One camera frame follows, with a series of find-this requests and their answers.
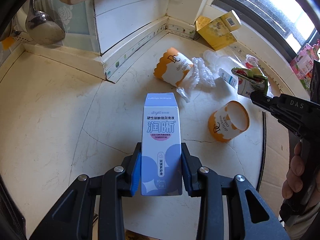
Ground green red wrapper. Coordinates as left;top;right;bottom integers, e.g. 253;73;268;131
232;67;268;90

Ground orange white paper ring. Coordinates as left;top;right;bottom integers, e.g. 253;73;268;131
208;100;250;144

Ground blue white eye-drop box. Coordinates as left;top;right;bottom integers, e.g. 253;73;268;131
140;93;182;196

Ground person's right hand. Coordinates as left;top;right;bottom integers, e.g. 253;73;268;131
281;142;305;199

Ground pink snack bag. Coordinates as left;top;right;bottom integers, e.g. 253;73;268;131
290;39;319;92

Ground small white carton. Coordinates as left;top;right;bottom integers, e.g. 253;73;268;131
238;77;267;98

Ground small clear plastic bottle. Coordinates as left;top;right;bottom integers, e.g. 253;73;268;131
203;50;241;88

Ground crumpled clear plastic wrap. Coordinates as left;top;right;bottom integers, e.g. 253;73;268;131
176;57;216;103

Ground yellow honeycomb box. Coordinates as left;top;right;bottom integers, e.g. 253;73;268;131
195;10;241;51

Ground orange white paper cup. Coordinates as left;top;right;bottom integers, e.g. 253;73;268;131
153;47;194;87

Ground steel ladle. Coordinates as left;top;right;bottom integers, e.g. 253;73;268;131
25;0;66;46

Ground window frame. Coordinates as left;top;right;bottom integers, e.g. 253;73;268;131
212;0;319;62

